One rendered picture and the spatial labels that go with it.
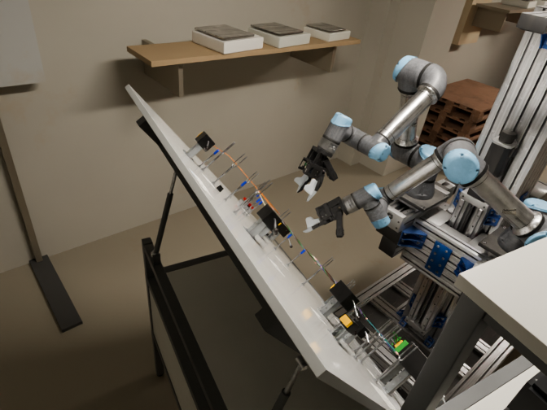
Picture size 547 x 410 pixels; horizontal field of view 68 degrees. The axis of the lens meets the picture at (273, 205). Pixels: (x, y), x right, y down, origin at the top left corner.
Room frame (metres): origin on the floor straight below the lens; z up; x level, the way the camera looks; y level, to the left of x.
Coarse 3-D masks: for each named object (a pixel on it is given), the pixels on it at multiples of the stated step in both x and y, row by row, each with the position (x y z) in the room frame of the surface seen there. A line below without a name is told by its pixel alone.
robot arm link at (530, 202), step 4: (524, 200) 1.41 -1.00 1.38; (528, 200) 1.39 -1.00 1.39; (532, 200) 1.40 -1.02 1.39; (536, 200) 1.41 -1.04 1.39; (540, 200) 1.41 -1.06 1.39; (528, 204) 1.37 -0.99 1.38; (532, 204) 1.36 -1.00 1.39; (536, 204) 1.36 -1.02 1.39; (540, 204) 1.37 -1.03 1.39; (544, 204) 1.37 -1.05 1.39; (532, 208) 1.35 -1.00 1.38; (536, 208) 1.34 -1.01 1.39; (540, 208) 1.34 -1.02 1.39; (544, 208) 1.33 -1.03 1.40; (540, 212) 1.33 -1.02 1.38; (544, 212) 1.33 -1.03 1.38
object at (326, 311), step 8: (336, 288) 0.85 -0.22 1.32; (344, 288) 0.84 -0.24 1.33; (336, 296) 0.83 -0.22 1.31; (344, 296) 0.82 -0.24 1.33; (352, 296) 0.82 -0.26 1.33; (328, 304) 0.82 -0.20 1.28; (336, 304) 0.82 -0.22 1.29; (344, 304) 0.81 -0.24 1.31; (352, 304) 0.82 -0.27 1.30; (328, 312) 0.80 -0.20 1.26; (328, 320) 0.80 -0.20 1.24
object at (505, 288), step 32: (512, 256) 0.43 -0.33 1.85; (544, 256) 0.44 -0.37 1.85; (480, 288) 0.36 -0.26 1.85; (512, 288) 0.36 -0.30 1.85; (544, 288) 0.37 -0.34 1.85; (480, 320) 0.35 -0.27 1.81; (512, 320) 0.32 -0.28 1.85; (544, 320) 0.32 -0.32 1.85; (448, 352) 0.36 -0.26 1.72; (544, 352) 0.28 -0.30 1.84; (416, 384) 0.37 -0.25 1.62; (448, 384) 0.36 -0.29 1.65; (480, 384) 0.51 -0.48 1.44; (512, 384) 0.51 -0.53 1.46
